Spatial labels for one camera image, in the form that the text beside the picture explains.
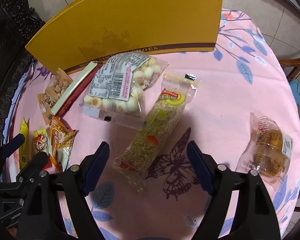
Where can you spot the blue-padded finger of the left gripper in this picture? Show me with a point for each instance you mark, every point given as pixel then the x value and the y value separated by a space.
pixel 8 149

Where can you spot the brown cake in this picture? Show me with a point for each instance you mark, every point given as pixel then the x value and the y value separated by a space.
pixel 268 152

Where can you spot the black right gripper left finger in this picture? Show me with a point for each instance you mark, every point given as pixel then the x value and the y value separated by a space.
pixel 76 183

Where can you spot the pink floral tablecloth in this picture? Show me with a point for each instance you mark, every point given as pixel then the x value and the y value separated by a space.
pixel 241 76

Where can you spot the orange snack packet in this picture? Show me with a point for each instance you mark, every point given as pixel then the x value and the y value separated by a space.
pixel 61 140

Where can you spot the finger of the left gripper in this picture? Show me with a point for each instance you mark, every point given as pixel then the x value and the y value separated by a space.
pixel 36 164

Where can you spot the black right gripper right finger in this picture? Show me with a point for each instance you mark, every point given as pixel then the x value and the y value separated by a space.
pixel 254 218

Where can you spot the sesame stick snack pack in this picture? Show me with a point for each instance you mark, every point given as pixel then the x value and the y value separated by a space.
pixel 176 92

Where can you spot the yellow small snack packet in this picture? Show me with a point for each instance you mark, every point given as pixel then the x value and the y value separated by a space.
pixel 24 156

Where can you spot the blue cloth on chair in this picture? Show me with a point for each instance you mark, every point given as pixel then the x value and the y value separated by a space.
pixel 295 87

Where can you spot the wooden chair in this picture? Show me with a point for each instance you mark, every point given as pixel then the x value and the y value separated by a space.
pixel 295 65

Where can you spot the red white long snack bar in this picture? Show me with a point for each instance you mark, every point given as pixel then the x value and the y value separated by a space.
pixel 74 90

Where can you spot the red white candy packet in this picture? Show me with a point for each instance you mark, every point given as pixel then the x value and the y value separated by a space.
pixel 41 142

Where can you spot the yellow cardboard shoe box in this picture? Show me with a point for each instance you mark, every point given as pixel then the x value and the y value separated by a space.
pixel 88 30

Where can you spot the peanut snack brown bag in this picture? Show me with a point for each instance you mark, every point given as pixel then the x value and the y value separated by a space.
pixel 54 90

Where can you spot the round biscuit balls bag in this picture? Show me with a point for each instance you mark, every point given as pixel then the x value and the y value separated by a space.
pixel 116 92

